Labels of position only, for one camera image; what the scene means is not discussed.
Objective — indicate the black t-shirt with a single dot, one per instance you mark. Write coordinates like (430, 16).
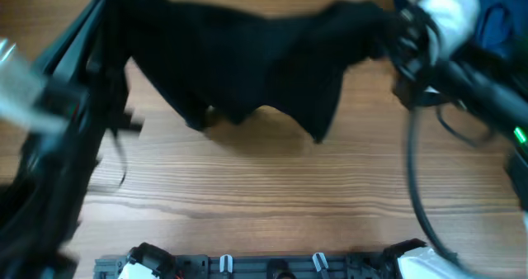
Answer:
(202, 57)

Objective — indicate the blue garment on pile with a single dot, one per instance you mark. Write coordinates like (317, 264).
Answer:
(500, 23)

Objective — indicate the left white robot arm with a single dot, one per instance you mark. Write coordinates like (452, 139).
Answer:
(67, 98)

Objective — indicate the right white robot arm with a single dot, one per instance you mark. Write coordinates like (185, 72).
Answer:
(434, 52)

